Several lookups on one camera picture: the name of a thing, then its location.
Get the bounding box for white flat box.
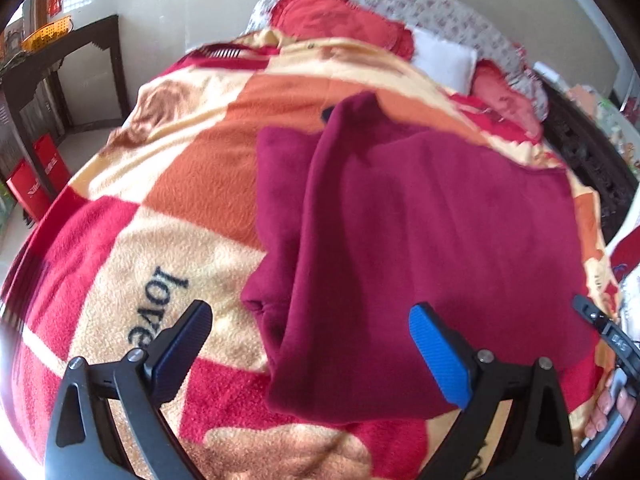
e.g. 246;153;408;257
532;61;565;85

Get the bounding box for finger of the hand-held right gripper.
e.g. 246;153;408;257
572;294;640;361

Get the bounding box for orange plastic basket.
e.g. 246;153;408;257
20;15;72;52

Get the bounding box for clutter of packets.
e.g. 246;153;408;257
565;82;640;171

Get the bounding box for maroon sweater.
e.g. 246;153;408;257
240;91;603;421

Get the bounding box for colourful gift boxes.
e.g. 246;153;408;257
0;22;26;63

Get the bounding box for red orange printed blanket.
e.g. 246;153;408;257
0;30;626;480

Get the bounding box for person's right hand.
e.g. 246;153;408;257
584;377;635;441

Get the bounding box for small red heart pillow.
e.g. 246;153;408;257
470;60;546;136

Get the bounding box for large red heart pillow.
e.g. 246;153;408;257
270;0;416;61

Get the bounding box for red gift bag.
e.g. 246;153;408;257
32;132;71;196
5;160;51;222

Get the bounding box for floral bolster pillow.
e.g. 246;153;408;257
247;0;548;121

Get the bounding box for white pillow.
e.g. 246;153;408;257
410;27;478;93

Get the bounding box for red printed cloth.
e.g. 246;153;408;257
611;232;640;291

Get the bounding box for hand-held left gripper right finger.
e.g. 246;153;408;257
409;302;576;480

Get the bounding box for carved dark wooden headboard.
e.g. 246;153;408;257
537;77;638;233

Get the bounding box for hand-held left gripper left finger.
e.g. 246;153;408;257
44;300;213;480

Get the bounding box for white cloth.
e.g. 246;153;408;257
616;260;640;333

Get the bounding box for dark wooden side table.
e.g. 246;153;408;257
0;14;132;133

